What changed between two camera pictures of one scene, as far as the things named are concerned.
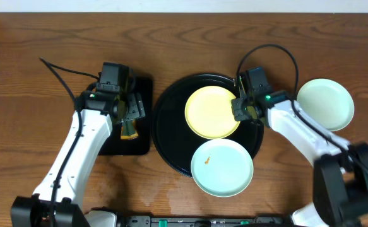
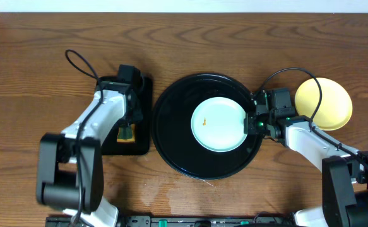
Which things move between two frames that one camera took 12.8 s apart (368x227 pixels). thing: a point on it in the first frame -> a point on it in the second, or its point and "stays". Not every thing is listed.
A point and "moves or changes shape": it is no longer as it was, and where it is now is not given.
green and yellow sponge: x=128 y=130 moves or changes shape
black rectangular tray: x=143 y=144 stays
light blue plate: x=222 y=168 -> x=218 y=124
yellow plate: x=209 y=112 -> x=336 y=106
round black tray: x=175 y=141 stays
